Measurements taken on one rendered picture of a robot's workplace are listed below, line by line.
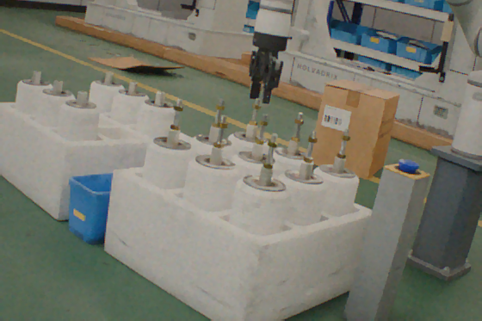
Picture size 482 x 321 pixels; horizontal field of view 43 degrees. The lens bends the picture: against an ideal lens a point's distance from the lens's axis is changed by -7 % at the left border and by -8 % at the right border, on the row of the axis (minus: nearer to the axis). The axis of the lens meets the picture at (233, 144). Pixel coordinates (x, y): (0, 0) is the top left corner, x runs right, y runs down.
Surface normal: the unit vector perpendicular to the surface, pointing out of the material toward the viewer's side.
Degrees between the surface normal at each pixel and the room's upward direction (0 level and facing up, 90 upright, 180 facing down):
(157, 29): 90
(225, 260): 90
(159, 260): 90
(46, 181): 90
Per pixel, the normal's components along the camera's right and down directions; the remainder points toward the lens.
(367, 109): -0.44, 0.13
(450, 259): -0.03, 0.23
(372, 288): -0.66, 0.05
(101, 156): 0.69, 0.29
